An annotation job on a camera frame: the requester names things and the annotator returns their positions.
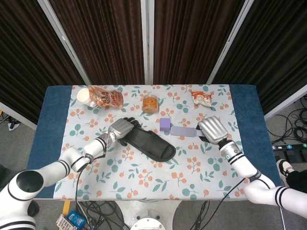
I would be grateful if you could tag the white metal partition post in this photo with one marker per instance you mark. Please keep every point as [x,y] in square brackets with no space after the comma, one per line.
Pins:
[63,39]
[147,40]
[230,40]

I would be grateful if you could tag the colourful patterned small box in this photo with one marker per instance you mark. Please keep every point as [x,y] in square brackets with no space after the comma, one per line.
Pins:
[63,222]

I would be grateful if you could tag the floral printed tablecloth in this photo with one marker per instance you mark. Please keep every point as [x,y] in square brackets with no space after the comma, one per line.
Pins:
[144,177]

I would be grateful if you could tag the black rubber slipper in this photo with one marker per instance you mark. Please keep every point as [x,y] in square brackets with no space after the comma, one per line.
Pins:
[153,146]

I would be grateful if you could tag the blue fabric table cover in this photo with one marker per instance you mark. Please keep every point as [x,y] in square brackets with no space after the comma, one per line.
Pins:
[40,134]

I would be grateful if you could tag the white metal partition rail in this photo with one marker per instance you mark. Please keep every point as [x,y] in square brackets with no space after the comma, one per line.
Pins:
[16,115]
[285,105]

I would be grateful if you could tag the white black sneaker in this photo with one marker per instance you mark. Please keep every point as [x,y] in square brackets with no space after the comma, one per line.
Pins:
[284,172]

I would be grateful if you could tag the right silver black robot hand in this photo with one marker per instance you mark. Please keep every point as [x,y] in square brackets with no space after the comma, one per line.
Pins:
[213,129]

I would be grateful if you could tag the black round stand foot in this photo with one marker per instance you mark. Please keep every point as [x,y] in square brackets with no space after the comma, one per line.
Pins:
[33,208]

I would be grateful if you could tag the blue snack packet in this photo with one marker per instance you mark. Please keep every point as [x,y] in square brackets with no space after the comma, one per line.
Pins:
[76,219]

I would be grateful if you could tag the clear jar of orange bands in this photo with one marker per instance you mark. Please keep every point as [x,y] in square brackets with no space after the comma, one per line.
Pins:
[150,104]

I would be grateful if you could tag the black power strip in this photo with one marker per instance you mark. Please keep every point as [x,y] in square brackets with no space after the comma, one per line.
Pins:
[290,146]

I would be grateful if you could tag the orange brown snack pouch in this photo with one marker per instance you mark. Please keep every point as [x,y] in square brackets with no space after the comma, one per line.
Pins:
[108,97]

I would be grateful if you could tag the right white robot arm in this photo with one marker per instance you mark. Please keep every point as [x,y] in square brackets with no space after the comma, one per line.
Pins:
[242,163]

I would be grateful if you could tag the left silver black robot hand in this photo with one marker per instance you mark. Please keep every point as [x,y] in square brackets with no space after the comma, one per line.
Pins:
[121,129]

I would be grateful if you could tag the dark brown ribbed partition panel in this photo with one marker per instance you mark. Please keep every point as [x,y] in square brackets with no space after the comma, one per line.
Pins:
[278,52]
[100,38]
[192,38]
[21,52]

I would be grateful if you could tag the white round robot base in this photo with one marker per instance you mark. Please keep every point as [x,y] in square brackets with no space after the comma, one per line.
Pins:
[147,222]

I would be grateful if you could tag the purple foam cube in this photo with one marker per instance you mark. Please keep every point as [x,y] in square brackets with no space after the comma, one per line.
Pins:
[165,124]

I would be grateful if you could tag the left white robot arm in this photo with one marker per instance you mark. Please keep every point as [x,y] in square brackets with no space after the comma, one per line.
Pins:
[57,167]

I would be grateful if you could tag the white paper cup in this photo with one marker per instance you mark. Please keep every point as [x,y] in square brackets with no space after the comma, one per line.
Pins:
[84,95]

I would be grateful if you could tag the crumpled orange white snack packet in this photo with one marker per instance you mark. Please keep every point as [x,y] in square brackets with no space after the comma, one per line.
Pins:
[202,98]

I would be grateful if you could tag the black trouser leg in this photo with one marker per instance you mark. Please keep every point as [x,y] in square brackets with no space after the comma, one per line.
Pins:
[298,178]

